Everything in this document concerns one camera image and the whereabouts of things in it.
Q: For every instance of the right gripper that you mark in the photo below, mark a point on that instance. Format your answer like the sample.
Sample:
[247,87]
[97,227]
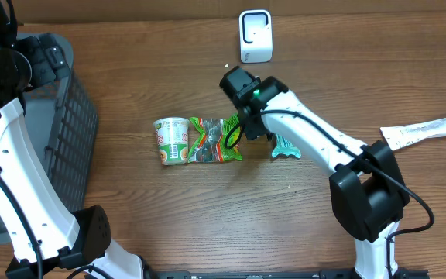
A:
[253,129]

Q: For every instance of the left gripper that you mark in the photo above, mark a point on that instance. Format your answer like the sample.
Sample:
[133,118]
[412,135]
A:
[48,57]

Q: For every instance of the green snack bag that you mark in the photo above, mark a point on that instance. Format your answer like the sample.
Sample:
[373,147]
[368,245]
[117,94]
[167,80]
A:
[209,146]

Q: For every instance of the teal snack packet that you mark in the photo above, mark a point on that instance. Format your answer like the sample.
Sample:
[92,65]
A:
[284,148]

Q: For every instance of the instant noodle cup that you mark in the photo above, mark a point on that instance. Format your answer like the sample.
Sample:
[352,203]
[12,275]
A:
[172,140]

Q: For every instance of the white conditioner tube gold cap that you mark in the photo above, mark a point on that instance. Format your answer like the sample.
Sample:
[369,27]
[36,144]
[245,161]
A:
[399,137]

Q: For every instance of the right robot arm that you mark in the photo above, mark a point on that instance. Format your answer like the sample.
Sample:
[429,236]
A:
[366,185]

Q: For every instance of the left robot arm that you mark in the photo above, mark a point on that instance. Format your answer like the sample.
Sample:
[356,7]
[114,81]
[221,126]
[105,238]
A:
[44,233]

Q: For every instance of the white barcode scanner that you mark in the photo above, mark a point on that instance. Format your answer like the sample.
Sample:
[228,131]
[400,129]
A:
[255,36]

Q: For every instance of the grey plastic shopping basket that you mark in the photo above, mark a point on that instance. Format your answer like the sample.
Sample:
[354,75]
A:
[62,124]

